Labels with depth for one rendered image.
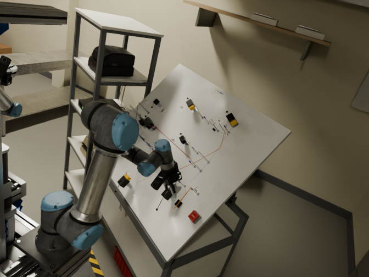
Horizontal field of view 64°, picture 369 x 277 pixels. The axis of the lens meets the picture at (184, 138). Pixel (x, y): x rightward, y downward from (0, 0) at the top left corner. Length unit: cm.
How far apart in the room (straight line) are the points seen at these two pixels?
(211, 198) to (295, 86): 269
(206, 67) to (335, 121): 190
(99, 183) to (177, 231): 82
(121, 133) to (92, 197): 27
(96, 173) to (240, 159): 97
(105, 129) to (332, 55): 342
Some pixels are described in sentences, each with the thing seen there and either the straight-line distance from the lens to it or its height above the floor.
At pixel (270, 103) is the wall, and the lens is 424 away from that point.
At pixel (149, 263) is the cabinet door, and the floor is 64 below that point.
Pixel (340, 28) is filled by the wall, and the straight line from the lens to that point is 408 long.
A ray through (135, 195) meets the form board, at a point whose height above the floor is 92.
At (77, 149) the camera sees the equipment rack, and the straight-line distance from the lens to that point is 292.
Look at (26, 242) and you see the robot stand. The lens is 142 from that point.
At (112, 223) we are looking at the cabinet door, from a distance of 246.
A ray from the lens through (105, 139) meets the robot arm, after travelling 100.
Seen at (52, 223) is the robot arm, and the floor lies 133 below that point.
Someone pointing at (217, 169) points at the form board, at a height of 131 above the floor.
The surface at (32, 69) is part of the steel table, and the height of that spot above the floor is 86.
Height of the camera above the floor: 221
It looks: 26 degrees down
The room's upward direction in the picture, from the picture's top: 16 degrees clockwise
